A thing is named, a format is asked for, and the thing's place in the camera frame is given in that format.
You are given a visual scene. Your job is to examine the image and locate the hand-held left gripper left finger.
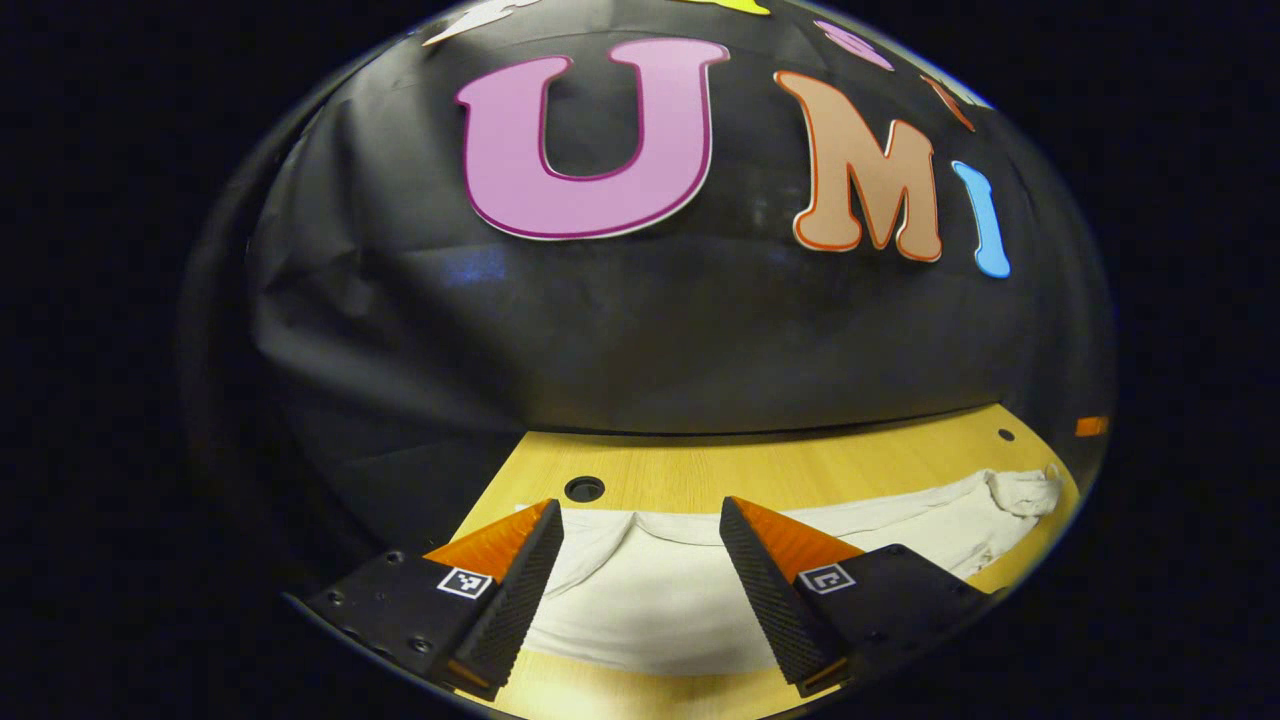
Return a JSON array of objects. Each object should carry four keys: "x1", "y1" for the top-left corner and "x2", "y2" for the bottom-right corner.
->
[{"x1": 303, "y1": 499, "x2": 566, "y2": 701}]

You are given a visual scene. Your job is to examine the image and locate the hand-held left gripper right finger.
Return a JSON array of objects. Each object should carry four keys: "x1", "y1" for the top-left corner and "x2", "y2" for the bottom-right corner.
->
[{"x1": 719, "y1": 496, "x2": 1003, "y2": 699}]

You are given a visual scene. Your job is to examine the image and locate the white jeans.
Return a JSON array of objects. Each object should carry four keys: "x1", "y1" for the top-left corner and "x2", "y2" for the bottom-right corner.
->
[{"x1": 515, "y1": 467, "x2": 1064, "y2": 677}]

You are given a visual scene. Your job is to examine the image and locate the black backdrop cloth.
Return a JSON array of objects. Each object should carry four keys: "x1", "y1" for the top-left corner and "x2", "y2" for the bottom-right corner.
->
[{"x1": 185, "y1": 0, "x2": 1116, "y2": 561}]

